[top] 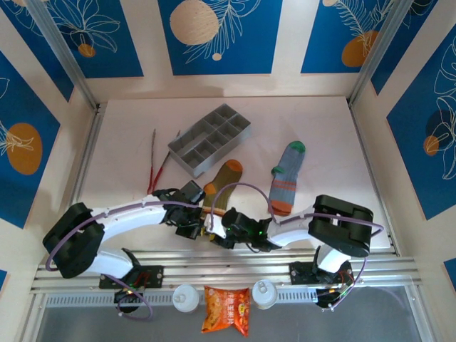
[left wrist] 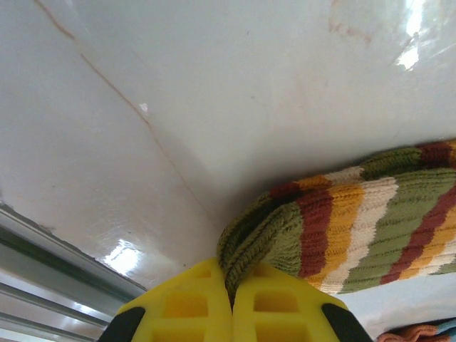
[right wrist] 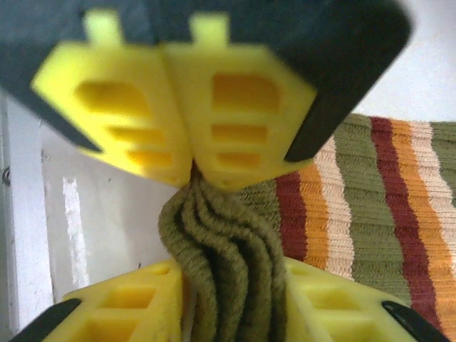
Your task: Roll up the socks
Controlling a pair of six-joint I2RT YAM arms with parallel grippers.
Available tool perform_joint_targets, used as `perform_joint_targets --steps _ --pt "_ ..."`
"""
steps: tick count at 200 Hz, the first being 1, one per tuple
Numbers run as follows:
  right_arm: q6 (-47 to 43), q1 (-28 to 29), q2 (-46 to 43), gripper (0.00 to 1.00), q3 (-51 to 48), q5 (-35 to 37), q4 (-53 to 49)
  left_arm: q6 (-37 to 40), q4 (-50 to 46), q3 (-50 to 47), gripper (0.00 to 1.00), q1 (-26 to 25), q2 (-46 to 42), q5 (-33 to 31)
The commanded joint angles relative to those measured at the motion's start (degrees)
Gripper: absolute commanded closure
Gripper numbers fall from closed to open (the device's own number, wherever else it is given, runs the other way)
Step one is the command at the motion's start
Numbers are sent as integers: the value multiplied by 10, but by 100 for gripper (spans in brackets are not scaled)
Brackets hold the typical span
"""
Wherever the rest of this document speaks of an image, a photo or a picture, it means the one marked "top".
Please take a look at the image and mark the olive sock with orange toe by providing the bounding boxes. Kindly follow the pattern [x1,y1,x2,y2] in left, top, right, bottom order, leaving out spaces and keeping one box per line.
[201,159,245,217]

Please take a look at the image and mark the grey-blue sock with green toe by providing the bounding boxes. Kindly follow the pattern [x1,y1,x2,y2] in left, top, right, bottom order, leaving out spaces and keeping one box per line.
[267,140,307,217]

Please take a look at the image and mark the white can with pull tab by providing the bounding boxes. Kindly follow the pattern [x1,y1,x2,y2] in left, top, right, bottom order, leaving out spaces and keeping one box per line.
[252,279,279,310]

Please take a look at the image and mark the left white round cap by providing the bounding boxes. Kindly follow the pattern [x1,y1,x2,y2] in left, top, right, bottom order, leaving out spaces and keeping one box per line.
[172,284,200,314]

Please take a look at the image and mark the orange snack bag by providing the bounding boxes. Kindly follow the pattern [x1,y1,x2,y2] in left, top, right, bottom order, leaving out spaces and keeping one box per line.
[201,284,251,338]

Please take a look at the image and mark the grey compartment organizer tray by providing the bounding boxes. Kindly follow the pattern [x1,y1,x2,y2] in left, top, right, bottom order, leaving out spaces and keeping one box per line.
[167,103,252,180]

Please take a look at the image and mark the aluminium frame rail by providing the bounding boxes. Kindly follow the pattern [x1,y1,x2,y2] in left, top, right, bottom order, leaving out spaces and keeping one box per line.
[30,249,420,295]

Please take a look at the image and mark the red handled metal tweezers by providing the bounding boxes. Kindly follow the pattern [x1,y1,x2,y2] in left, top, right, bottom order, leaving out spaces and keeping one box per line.
[147,128,182,195]

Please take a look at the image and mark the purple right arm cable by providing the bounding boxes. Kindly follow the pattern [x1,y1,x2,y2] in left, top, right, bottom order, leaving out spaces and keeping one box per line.
[209,182,385,314]

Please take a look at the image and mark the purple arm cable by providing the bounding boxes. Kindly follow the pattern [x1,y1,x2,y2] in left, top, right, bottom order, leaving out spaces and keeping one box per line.
[45,199,206,323]
[209,182,385,314]

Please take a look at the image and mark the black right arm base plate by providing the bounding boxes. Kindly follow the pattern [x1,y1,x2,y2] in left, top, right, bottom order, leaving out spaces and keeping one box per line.
[289,259,353,286]

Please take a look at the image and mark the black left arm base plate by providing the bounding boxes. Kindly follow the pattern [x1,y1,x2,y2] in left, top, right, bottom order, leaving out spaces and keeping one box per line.
[98,265,165,290]

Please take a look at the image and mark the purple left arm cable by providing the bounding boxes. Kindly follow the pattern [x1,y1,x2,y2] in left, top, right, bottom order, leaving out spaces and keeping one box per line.
[45,199,206,323]

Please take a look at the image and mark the aluminium side rail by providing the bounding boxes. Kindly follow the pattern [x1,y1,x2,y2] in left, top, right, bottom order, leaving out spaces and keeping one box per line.
[53,103,106,264]
[348,101,398,256]

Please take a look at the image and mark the grey slotted cable duct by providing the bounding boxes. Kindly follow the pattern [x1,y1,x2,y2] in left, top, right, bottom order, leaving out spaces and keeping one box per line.
[42,288,318,307]

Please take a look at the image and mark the aluminium corner post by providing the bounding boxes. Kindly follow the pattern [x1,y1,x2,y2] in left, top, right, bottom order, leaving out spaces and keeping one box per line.
[348,0,441,108]
[24,0,103,111]

